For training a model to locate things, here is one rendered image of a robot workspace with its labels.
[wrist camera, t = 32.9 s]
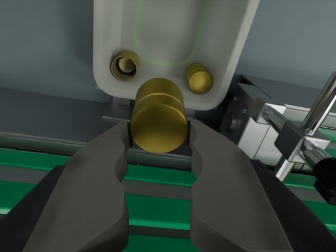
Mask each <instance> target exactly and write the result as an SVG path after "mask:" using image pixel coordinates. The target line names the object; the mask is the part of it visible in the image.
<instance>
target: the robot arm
mask: <svg viewBox="0 0 336 252"><path fill-rule="evenodd" d="M187 145H188V146H190V148H191V149H192V160H191V170H192V172H193V173H194V174H195V176H196V178H197V179H196V181H195V182H194V183H193V184H192V187H191V202H190V240H191V242H192V244H193V245H194V246H195V247H196V248H197V249H199V250H200V251H201V252H336V237H335V235H334V234H333V233H332V232H331V231H330V229H329V228H328V227H327V226H326V225H325V224H324V223H323V222H322V221H321V219H320V218H319V217H318V216H317V215H316V214H315V213H314V212H313V211H312V210H311V209H310V208H309V207H308V206H307V205H306V204H305V203H304V202H302V201H301V200H300V199H299V198H298V197H297V196H296V195H295V194H294V193H293V192H292V191H291V190H290V189H289V188H288V187H287V186H286V185H285V184H284V183H283V182H282V181H281V180H280V179H279V178H278V177H276V176H275V175H274V174H273V173H272V172H271V171H270V170H269V169H268V168H267V167H266V166H265V165H264V164H263V163H262V162H261V161H260V160H259V159H251V158H250V157H249V156H248V155H247V154H246V153H245V152H244V151H243V150H242V149H241V148H239V147H238V146H237V145H236V144H235V143H233V142H232V141H231V140H229V139H228V138H226V137H225V136H223V135H222V134H220V133H218V132H217V131H215V130H213V129H212V128H210V127H209V126H207V125H205V124H204V123H202V122H200V121H199V120H197V119H192V120H188V131H187ZM130 147H133V138H132V136H131V129H130V122H128V121H121V122H119V123H117V124H116V125H114V126H113V127H111V128H110V129H108V130H107V131H105V132H104V133H102V134H100V135H99V136H97V137H96V138H94V139H93V140H91V141H90V142H88V143H87V144H86V145H85V146H83V147H82V148H81V149H80V150H79V151H77V152H76V153H75V154H74V155H73V156H72V157H71V158H70V159H69V160H68V161H67V162H66V163H65V164H64V165H56V166H55V167H54V168H53V169H52V170H51V171H50V172H49V173H48V174H47V175H46V176H45V177H44V178H43V179H42V180H41V181H40V182H39V183H38V184H37V185H36V186H35V187H34V188H33V189H32V190H31V191H29V192H28V193H27V194H26V195H25V196H24V197H23V198H22V199H21V200H20V201H19V202H18V203H17V204H16V205H15V206H14V207H13V208H12V209H11V210H10V211H9V212H8V213H7V214H6V215H5V216H4V217H3V218H2V219H1V220H0V252H121V251H122V250H123V249H124V248H125V247H126V246H127V244H128V241H129V212H128V206H127V200H126V195H125V189H124V186H123V185H122V184H121V182H122V180H123V178H124V177H125V175H126V174H127V173H128V165H127V158H126V153H127V152H128V150H129V149H130Z"/></svg>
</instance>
